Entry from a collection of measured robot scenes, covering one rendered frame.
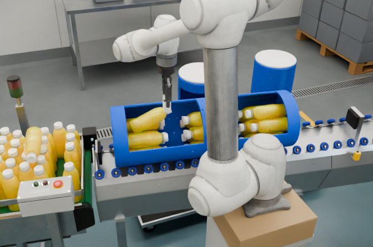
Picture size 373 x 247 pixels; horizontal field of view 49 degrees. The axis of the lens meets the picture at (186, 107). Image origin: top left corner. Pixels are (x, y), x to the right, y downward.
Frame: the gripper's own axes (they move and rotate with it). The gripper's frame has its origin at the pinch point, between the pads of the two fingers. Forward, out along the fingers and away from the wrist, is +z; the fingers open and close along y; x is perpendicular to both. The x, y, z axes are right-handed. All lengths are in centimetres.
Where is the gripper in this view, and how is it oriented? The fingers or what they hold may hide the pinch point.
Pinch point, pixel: (166, 104)
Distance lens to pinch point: 184.5
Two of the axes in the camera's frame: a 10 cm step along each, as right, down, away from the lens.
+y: -2.1, -5.3, 8.2
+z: -0.2, 8.4, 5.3
